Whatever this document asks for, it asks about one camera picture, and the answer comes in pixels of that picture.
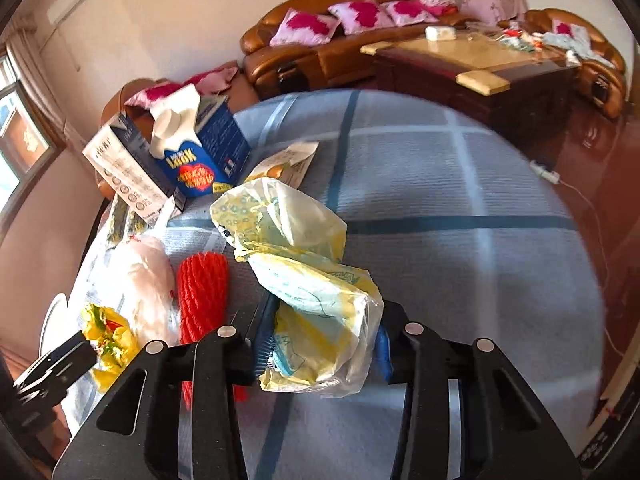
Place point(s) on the orange leather chaise sofa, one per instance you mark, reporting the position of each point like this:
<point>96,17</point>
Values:
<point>136,97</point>

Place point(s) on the window with frame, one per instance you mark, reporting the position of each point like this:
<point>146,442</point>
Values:
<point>29,144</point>

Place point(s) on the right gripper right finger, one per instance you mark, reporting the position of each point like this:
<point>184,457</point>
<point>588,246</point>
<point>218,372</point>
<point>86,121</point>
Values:
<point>468,412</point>

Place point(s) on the pink pillow left on sofa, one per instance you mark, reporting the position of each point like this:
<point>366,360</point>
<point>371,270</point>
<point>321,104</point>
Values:
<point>304,28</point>

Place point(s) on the wooden coffee table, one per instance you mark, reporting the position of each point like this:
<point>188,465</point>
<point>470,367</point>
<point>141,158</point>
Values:
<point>524,96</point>

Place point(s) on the yellow green snack bag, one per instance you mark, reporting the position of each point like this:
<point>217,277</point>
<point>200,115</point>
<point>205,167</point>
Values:
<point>114,341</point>

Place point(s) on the brown leather long sofa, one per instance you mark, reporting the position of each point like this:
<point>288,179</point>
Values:
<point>336,64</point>

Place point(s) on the pink cloth covered object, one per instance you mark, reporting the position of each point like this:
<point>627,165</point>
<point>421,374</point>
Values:
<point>491,12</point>

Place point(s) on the flat gold black packet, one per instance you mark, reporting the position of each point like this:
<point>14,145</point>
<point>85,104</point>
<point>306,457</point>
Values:
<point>122,222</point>

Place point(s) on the brown leather armchair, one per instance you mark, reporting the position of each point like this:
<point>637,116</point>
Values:
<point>601,75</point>

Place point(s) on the pink pillow middle on sofa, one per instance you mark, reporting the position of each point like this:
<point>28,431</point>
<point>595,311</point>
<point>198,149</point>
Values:
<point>358,16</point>

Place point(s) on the blue plaid tablecloth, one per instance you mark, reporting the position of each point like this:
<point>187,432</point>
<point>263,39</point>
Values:
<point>450,222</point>

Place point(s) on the pink pillow on sofa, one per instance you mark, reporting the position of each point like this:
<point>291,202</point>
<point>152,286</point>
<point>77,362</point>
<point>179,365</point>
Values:
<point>411,12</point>
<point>304,28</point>
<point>358,16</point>

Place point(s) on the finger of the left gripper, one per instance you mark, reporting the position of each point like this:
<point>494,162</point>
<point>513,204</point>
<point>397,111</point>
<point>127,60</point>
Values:
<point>28,402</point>

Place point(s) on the clear plastic bag red print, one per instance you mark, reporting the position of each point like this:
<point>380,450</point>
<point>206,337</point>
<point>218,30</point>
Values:
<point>135,279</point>

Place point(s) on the white box on coffee table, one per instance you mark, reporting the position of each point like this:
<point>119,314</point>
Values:
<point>436,33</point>

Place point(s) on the red foam mesh net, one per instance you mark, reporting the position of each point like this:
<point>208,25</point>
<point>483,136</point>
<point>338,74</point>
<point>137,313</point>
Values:
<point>203,289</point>

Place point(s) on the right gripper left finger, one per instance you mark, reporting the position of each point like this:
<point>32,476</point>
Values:
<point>133,433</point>

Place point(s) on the small white orange box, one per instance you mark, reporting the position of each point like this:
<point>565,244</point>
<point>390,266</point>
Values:
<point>288,166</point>

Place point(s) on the pink pillow right on sofa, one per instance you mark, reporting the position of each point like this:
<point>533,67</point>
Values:
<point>411,12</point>

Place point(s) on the pale yellow plastic bag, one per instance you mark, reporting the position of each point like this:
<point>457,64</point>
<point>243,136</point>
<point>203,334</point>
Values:
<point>321,336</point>

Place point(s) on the beige curtain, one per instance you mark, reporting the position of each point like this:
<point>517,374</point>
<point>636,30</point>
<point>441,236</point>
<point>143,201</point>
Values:
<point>23,53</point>

